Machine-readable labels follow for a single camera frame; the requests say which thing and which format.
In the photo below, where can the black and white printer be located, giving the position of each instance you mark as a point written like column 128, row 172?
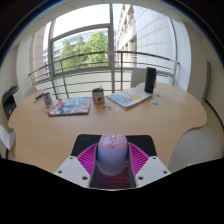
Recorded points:
column 9, row 101

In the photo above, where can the printed drink can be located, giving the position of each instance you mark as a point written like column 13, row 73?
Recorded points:
column 48, row 100

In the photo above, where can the grey-green door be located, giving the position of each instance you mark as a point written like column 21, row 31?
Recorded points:
column 207, row 80

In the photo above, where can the white chair with low backrest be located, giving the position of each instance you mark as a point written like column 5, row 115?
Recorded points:
column 30, row 92

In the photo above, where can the pink and lilac computer mouse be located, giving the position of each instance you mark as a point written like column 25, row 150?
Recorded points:
column 112, row 155

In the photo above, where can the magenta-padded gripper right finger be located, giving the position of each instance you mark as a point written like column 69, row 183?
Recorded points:
column 140, row 159

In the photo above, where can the white mug with red print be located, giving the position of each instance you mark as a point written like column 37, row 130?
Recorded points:
column 98, row 96

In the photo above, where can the open book with light pages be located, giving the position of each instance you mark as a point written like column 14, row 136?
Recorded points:
column 128, row 98

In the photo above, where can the colourful closed magazine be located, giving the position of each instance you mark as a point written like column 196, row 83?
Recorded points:
column 70, row 106

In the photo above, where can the white chair with tall backrest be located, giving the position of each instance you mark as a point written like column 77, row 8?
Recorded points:
column 137, row 77

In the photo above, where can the dark marker pen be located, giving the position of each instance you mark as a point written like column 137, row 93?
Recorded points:
column 39, row 97

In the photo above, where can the black mouse pad, red-blue swirl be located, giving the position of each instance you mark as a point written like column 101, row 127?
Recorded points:
column 83, row 143

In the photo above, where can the grey metal balcony railing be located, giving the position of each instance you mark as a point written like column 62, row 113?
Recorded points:
column 100, row 53

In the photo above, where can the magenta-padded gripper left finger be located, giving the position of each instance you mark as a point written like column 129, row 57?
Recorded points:
column 86, row 158

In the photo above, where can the black cylindrical speaker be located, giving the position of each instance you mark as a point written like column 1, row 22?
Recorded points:
column 150, row 80

